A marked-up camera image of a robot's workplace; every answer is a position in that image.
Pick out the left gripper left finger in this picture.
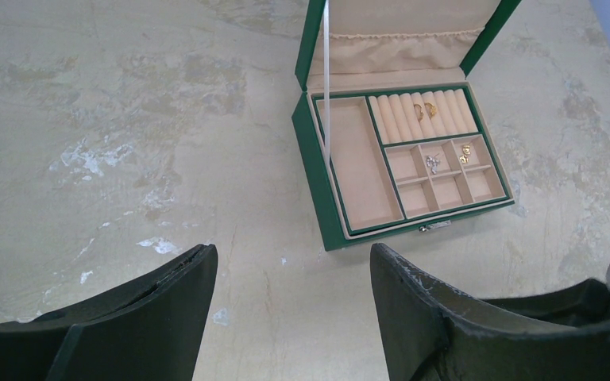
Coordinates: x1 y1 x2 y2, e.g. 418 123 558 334
0 244 218 380

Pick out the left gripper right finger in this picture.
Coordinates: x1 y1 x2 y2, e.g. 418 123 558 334
369 243 610 380

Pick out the gold stud pair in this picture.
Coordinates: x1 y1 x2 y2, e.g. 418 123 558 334
459 144 471 164

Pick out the green jewelry tray insert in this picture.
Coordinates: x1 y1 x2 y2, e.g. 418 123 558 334
311 84 512 239

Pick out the green jewelry box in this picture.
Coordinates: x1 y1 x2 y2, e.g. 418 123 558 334
291 0 518 251

